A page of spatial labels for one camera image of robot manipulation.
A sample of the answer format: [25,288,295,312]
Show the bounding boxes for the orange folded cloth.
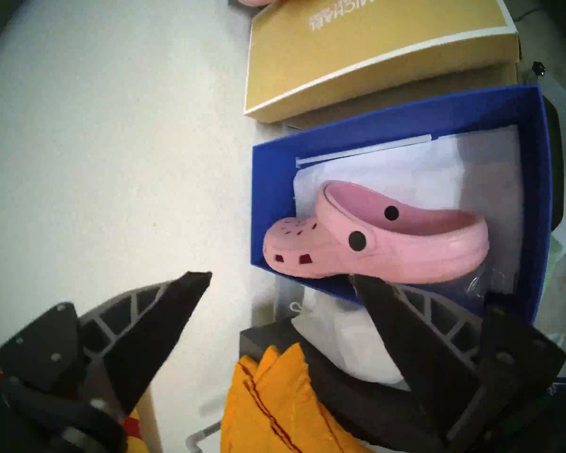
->
[221,342,373,453]

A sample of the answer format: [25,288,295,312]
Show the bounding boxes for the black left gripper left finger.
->
[0,270,213,417]

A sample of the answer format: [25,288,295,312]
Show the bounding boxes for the blue open shoe box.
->
[250,83,555,326]

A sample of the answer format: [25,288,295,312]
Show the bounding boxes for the dark brown cloth bundle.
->
[238,318,453,453]

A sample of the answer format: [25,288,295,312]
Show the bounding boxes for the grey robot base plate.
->
[514,13,566,233]

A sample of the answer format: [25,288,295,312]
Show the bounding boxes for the grey cart handle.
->
[185,420,223,453]

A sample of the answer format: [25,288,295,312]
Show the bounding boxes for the white tissue paper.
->
[292,124,524,292]

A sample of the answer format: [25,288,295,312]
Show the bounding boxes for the tan Michael Kors shoe box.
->
[243,0,522,131]

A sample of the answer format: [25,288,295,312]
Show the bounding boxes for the green checkered tablecloth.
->
[545,235,566,311]

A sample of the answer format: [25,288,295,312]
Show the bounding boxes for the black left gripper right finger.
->
[351,274,566,449]

